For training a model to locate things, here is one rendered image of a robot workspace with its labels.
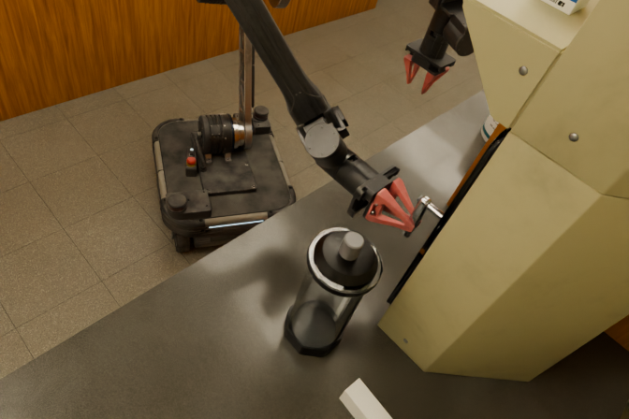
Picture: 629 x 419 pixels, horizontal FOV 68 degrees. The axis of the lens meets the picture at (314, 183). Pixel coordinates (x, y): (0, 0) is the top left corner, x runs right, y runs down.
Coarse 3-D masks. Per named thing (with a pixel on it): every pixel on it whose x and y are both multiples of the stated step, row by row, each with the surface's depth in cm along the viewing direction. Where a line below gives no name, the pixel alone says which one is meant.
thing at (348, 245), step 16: (320, 240) 65; (336, 240) 65; (352, 240) 62; (320, 256) 63; (336, 256) 63; (352, 256) 62; (368, 256) 64; (336, 272) 61; (352, 272) 62; (368, 272) 63
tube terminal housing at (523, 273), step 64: (576, 64) 43; (512, 128) 50; (576, 128) 46; (512, 192) 53; (576, 192) 48; (448, 256) 65; (512, 256) 57; (576, 256) 54; (384, 320) 82; (448, 320) 70; (512, 320) 66; (576, 320) 66
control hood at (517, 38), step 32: (480, 0) 48; (512, 0) 50; (480, 32) 48; (512, 32) 46; (544, 32) 46; (576, 32) 47; (480, 64) 50; (512, 64) 47; (544, 64) 45; (512, 96) 49
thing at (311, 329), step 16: (368, 240) 68; (320, 272) 62; (304, 288) 69; (320, 288) 64; (336, 288) 61; (352, 288) 62; (368, 288) 62; (304, 304) 70; (320, 304) 66; (336, 304) 65; (352, 304) 66; (304, 320) 72; (320, 320) 69; (336, 320) 69; (304, 336) 74; (320, 336) 73; (336, 336) 74
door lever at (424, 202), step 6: (420, 198) 70; (426, 198) 70; (420, 204) 70; (426, 204) 70; (432, 204) 70; (414, 210) 72; (420, 210) 71; (426, 210) 72; (432, 210) 70; (438, 210) 69; (414, 216) 72; (420, 216) 72; (438, 216) 69; (414, 222) 73; (414, 228) 74; (402, 234) 76; (408, 234) 75
